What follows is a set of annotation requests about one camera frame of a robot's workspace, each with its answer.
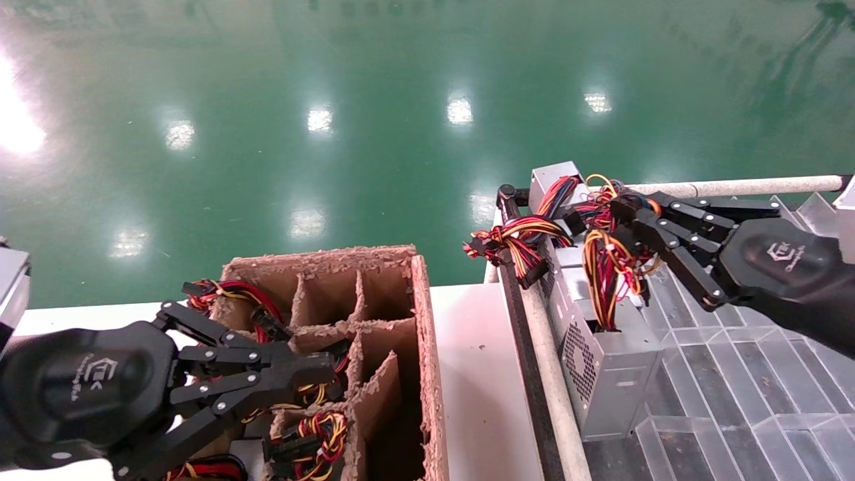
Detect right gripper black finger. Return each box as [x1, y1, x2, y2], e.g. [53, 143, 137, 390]
[610, 190, 782, 236]
[613, 209, 730, 313]

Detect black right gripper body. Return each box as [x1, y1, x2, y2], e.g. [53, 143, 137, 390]
[721, 218, 855, 358]

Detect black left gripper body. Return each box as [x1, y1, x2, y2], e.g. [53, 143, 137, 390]
[0, 321, 184, 468]

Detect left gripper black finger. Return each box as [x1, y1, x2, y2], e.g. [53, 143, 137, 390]
[109, 369, 335, 481]
[154, 301, 336, 376]

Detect grey power supply with wires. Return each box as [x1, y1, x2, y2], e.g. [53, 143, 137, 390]
[462, 162, 585, 289]
[264, 411, 348, 481]
[166, 453, 249, 481]
[560, 224, 665, 443]
[556, 172, 635, 295]
[542, 251, 560, 298]
[294, 339, 353, 410]
[182, 279, 295, 341]

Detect white rack pipe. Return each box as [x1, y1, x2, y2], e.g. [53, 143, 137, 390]
[628, 175, 844, 198]
[484, 264, 594, 481]

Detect clear plastic divider tray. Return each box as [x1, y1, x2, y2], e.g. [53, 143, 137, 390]
[581, 194, 855, 481]

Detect brown cardboard divider box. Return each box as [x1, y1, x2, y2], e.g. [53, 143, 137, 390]
[190, 244, 450, 481]

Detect black rack side strip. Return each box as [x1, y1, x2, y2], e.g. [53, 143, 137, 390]
[498, 257, 570, 481]

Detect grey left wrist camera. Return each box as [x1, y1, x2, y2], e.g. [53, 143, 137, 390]
[0, 246, 32, 351]

